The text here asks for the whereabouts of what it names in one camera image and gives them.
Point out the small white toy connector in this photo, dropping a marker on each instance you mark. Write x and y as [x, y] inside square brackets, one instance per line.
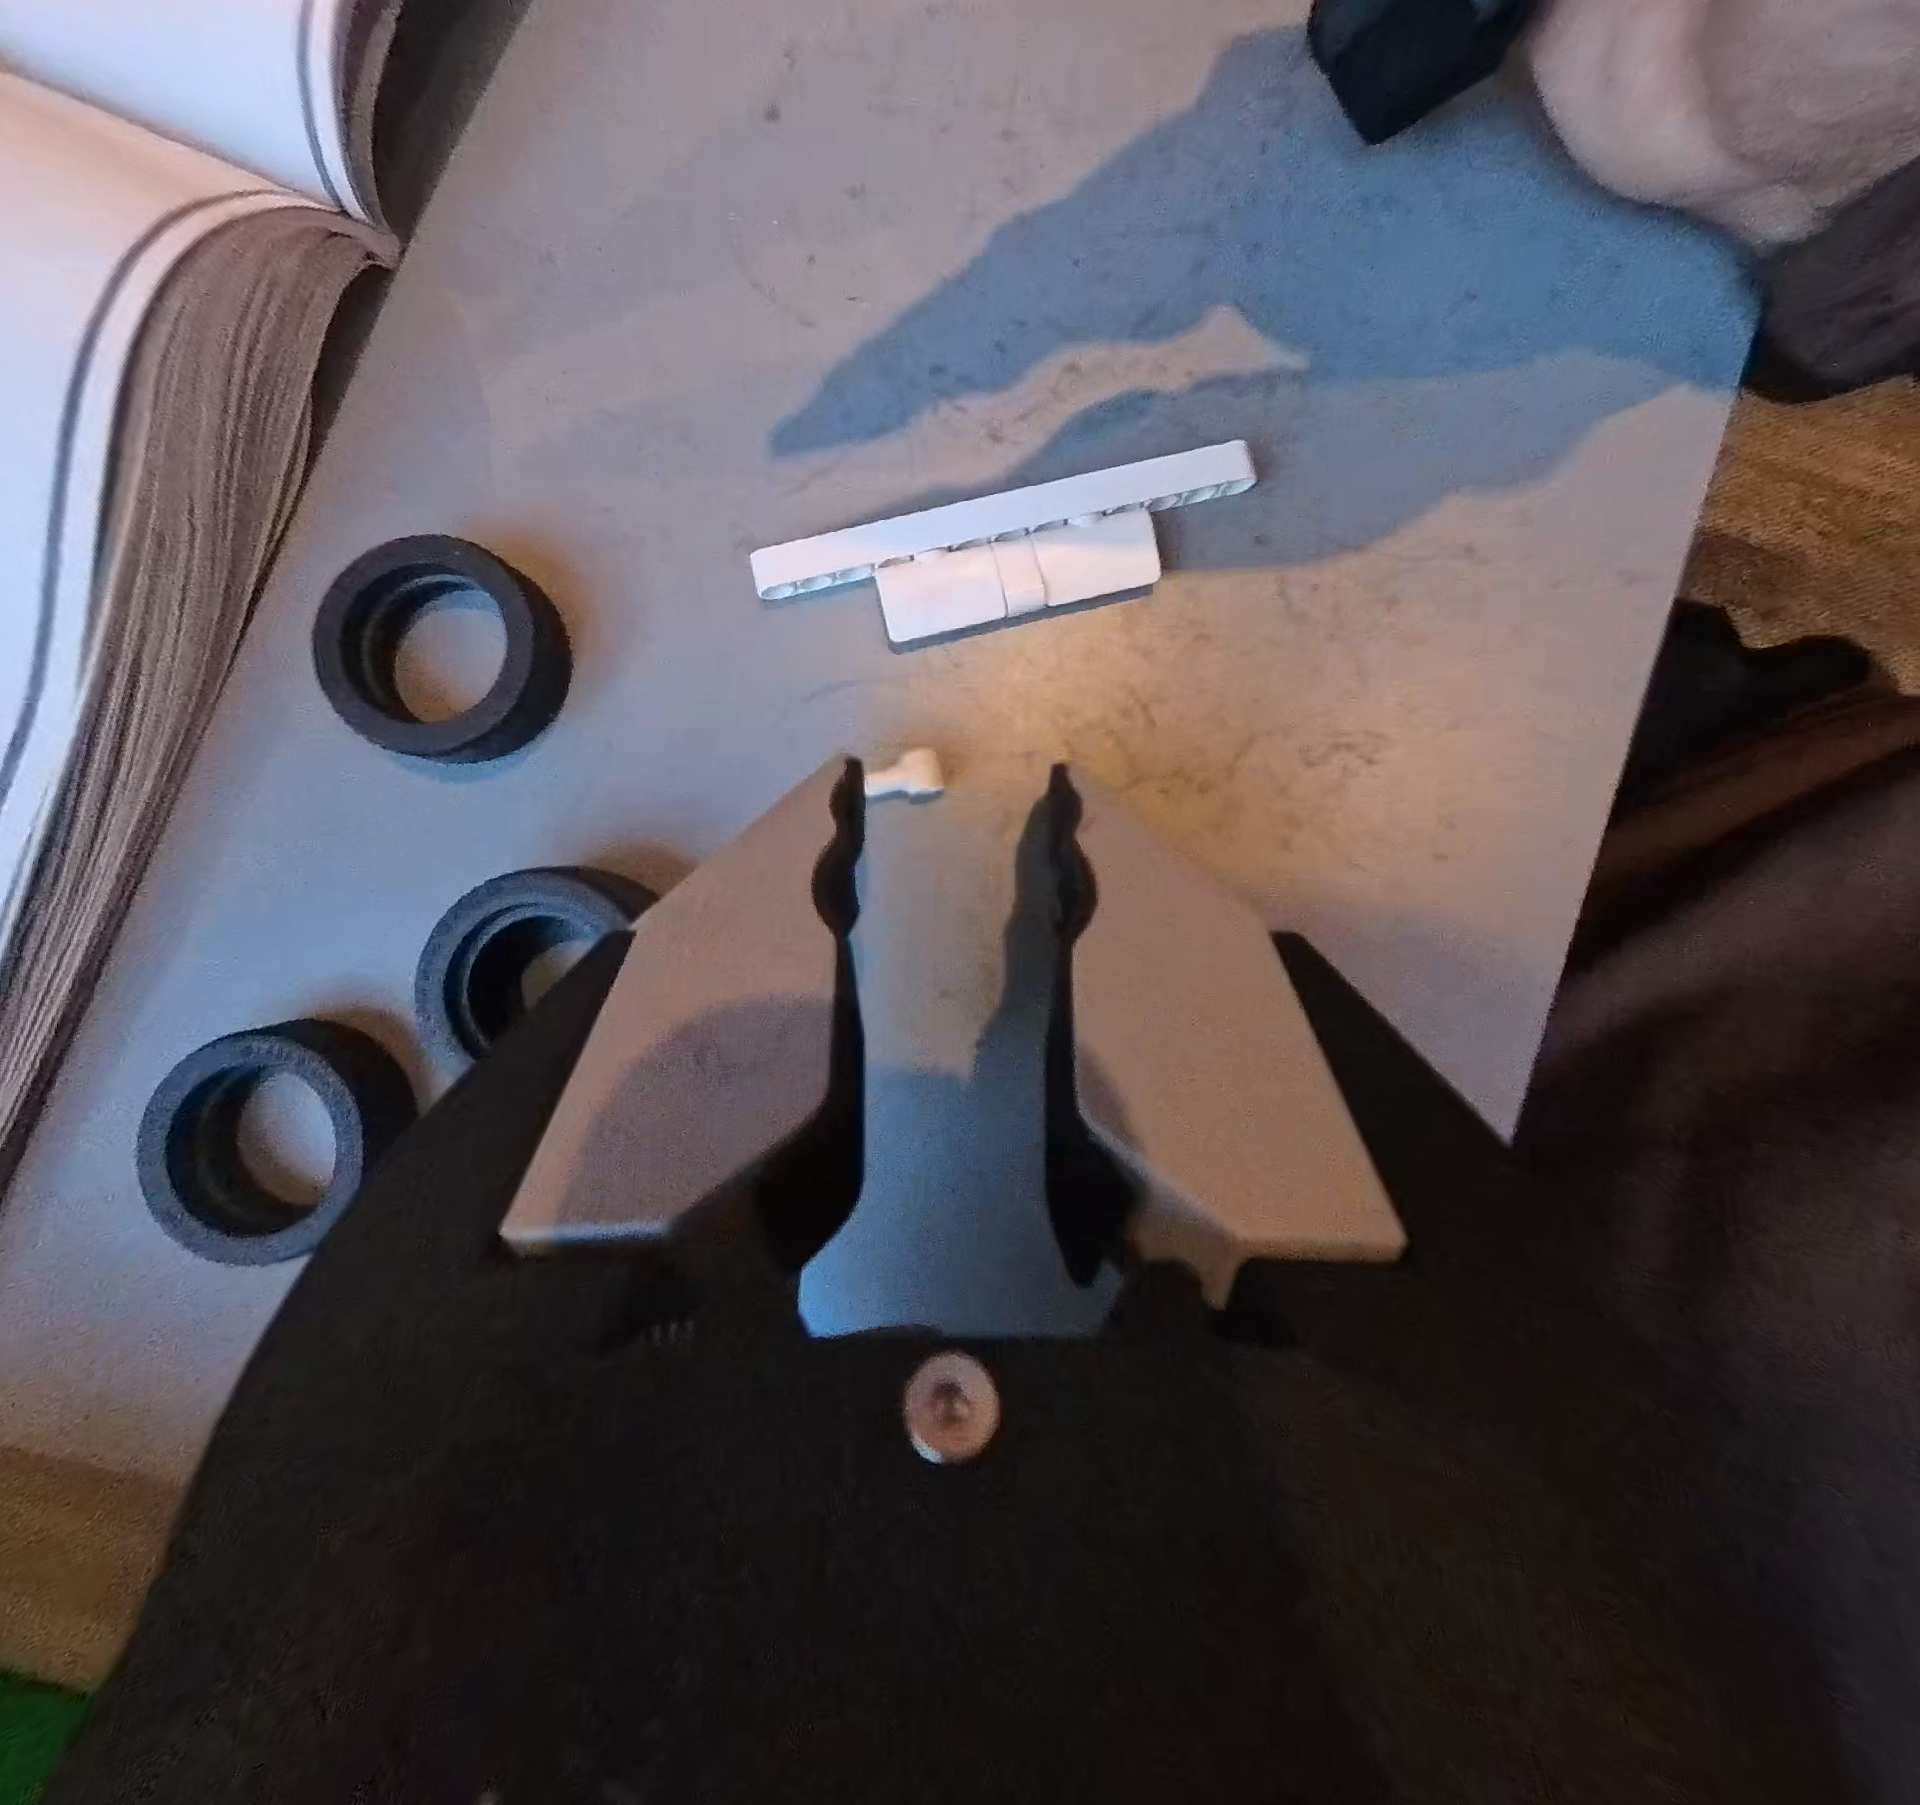
[908, 780]

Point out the person's brown shirt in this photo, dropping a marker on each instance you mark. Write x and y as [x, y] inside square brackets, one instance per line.
[1725, 1236]

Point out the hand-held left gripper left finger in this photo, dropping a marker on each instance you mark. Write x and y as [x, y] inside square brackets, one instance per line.
[690, 1069]

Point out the narrow black rubber tyre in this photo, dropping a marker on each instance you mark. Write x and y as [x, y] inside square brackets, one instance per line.
[165, 1160]

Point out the open white instruction booklet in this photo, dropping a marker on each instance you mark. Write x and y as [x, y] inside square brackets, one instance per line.
[122, 260]

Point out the white toy beam brick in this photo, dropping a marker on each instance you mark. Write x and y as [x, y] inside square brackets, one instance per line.
[960, 597]

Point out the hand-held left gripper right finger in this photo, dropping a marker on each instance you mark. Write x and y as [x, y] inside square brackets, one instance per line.
[1215, 1069]

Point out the long white toy beam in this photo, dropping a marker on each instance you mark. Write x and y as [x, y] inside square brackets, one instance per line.
[840, 563]

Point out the green plastic bin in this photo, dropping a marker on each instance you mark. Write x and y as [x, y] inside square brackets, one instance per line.
[38, 1745]

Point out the grey desk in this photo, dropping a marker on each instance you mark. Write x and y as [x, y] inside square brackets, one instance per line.
[749, 185]

